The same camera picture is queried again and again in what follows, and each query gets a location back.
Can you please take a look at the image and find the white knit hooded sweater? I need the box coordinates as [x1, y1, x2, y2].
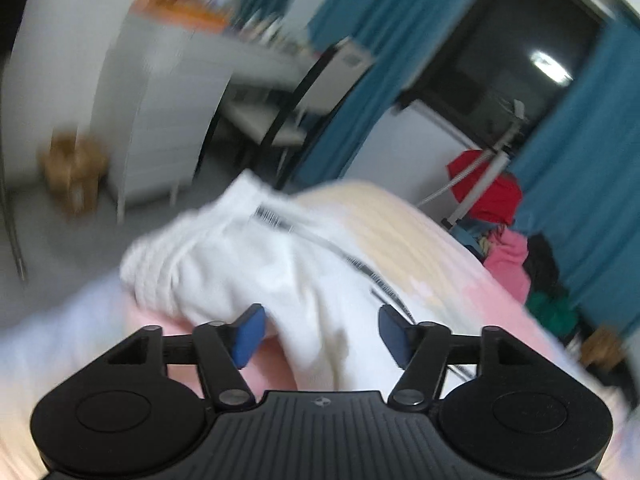
[119, 169, 482, 394]

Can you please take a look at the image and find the black clothes pile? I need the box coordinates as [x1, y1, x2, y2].
[523, 233, 568, 298]

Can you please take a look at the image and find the pastel tie-dye bed sheet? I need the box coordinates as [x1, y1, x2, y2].
[1, 176, 639, 479]

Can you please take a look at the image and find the green garment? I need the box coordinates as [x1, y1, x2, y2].
[525, 289, 579, 344]

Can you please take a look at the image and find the brown paper bag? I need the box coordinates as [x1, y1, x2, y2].
[579, 326, 626, 372]

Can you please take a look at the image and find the pink garment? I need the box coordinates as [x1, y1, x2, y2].
[484, 226, 530, 304]

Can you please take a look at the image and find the red garment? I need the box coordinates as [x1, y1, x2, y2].
[446, 150, 523, 226]

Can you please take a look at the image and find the right blue curtain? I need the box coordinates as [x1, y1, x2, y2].
[510, 13, 639, 336]

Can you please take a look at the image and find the blue curtain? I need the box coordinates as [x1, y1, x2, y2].
[293, 0, 475, 185]
[510, 13, 639, 336]

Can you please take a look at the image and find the cardboard box on floor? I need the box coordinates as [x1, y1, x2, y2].
[38, 131, 108, 217]

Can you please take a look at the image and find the white tripod stand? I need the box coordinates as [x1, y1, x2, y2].
[414, 98, 532, 231]

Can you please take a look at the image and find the black and white chair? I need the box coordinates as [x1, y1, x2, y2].
[213, 38, 375, 191]

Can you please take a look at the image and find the white dressing desk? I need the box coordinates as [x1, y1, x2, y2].
[90, 11, 314, 219]

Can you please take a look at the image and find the dark window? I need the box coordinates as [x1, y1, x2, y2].
[396, 0, 603, 148]

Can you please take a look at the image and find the left blue curtain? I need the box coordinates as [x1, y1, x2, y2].
[293, 0, 475, 185]

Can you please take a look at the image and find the orange box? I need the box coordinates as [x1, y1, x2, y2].
[129, 0, 230, 32]

